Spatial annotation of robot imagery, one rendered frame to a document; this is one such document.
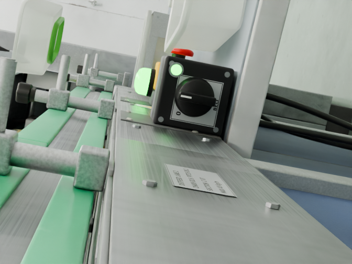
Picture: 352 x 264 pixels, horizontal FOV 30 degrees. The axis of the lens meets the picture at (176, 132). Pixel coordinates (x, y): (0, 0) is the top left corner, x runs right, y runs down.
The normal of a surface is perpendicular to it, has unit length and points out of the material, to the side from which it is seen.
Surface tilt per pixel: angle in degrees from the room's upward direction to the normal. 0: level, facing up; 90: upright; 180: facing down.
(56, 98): 90
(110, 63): 90
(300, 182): 90
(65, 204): 90
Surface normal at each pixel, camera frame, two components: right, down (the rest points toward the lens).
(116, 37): 0.09, 0.13
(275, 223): 0.20, -0.97
